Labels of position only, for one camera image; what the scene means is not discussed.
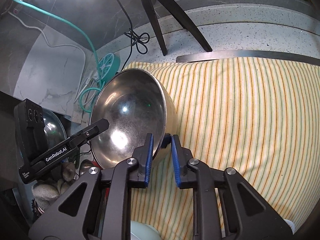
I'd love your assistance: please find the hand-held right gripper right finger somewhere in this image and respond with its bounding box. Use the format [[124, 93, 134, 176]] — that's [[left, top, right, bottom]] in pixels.
[[171, 134, 294, 240]]

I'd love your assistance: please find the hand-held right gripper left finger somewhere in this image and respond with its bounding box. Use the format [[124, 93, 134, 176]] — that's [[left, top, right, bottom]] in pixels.
[[29, 133, 154, 240]]

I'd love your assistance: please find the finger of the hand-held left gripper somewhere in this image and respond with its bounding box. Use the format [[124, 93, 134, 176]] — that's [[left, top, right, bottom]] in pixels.
[[66, 119, 110, 147]]

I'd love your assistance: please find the large steel bowl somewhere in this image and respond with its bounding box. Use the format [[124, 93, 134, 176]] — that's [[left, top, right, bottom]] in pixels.
[[89, 68, 177, 170]]

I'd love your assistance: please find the light blue bowl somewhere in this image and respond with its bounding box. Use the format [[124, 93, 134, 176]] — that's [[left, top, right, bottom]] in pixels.
[[130, 220, 162, 240]]

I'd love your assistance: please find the person's left hand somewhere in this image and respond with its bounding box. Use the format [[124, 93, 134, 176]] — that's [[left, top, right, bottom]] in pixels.
[[32, 162, 78, 212]]

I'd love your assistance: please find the glass pot lid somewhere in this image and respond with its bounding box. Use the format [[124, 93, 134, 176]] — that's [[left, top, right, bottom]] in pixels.
[[41, 107, 68, 145]]

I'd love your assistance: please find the teal power strip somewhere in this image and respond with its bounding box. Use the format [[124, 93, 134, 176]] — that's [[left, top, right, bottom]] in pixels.
[[97, 52, 120, 80]]

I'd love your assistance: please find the yellow striped cloth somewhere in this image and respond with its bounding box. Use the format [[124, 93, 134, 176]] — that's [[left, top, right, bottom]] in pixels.
[[120, 57, 320, 240]]

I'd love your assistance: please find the black tripod stand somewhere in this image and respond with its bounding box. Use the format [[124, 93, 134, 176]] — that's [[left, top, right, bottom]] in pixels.
[[130, 0, 213, 56]]

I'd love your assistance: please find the white cable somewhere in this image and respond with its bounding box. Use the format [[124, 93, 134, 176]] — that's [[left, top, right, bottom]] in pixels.
[[7, 10, 87, 103]]

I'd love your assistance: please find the black ring light cable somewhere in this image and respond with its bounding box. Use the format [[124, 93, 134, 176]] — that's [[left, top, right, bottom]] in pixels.
[[104, 0, 150, 54]]

